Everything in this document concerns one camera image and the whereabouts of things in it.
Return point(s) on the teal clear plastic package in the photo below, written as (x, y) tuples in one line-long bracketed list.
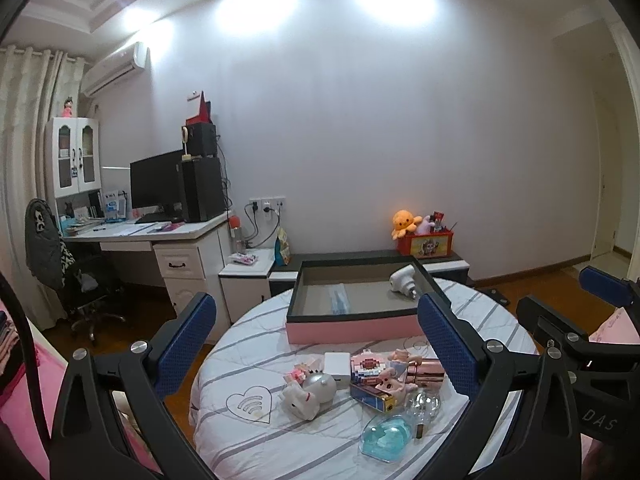
[(386, 438)]

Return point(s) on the striped white tablecloth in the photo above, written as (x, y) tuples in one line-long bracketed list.
[(242, 431)]

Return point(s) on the pink black storage box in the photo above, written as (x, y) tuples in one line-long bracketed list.
[(377, 312)]

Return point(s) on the red toy box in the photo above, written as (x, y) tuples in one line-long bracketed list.
[(427, 246)]

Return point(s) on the clear glass bulb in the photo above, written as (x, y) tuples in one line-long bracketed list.
[(423, 406)]

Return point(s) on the wall power outlet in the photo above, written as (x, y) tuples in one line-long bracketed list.
[(277, 203)]

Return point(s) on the small pink brick figure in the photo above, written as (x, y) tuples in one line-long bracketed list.
[(302, 371)]

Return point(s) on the white power adapter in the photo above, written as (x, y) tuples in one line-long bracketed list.
[(339, 366)]

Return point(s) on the black computer tower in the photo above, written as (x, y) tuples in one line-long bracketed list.
[(201, 194)]

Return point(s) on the clear plastic box blue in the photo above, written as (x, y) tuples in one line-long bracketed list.
[(340, 304)]

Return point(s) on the red cap bottle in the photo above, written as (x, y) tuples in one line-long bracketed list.
[(236, 234)]

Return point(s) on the white desk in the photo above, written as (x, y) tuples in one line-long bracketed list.
[(188, 256)]

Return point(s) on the white astronaut figure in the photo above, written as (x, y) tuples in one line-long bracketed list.
[(304, 401)]

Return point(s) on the white hutch cabinet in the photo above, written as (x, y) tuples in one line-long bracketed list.
[(72, 156)]

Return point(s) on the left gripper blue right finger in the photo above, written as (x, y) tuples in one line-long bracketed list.
[(544, 441)]

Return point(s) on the black computer monitor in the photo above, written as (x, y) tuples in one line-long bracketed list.
[(154, 182)]

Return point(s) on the blue narrow carton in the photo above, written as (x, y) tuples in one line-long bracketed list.
[(372, 397)]

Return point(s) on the pink brick donut model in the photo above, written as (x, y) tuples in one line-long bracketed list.
[(366, 367)]

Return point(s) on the doll on cabinet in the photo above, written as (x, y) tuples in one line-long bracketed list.
[(68, 108)]

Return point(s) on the orange octopus plush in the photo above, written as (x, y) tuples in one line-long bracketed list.
[(404, 222)]

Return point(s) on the beige curtain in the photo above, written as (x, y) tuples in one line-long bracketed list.
[(34, 86)]

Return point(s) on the snack bag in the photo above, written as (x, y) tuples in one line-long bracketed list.
[(282, 250)]

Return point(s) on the white small side cabinet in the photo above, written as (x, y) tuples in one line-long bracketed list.
[(245, 287)]

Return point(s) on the pink pig doll figure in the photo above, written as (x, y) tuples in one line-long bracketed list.
[(393, 379)]

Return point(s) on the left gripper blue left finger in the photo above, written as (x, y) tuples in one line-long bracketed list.
[(88, 440)]

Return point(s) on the black office chair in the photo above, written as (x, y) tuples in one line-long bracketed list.
[(83, 285)]

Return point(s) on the black speaker box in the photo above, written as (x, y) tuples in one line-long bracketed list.
[(200, 139)]

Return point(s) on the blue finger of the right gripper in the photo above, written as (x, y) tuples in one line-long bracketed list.
[(617, 292)]

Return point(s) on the white air conditioner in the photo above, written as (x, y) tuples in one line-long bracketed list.
[(118, 66)]

